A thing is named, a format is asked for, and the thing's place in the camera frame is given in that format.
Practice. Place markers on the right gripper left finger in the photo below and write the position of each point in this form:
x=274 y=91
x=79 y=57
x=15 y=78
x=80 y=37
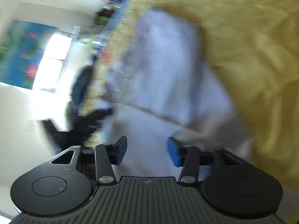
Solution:
x=105 y=157

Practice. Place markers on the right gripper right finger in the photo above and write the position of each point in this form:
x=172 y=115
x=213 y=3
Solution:
x=187 y=157

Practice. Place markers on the lavender long sleeve sweater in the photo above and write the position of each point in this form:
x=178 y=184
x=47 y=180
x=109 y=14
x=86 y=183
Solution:
x=162 y=87

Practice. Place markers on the folded dark clothes stack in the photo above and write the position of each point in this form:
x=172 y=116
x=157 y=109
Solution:
x=77 y=95

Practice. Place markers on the lotus flower poster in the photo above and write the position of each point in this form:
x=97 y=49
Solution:
x=22 y=49

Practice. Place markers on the blue mattress sheet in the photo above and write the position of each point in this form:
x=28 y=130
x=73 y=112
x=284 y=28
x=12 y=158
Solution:
x=116 y=18

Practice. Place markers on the yellow cartoon print quilt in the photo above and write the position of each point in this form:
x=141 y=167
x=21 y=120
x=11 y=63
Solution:
x=252 y=46

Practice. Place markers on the window with grey frame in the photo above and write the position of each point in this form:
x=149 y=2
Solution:
x=51 y=64

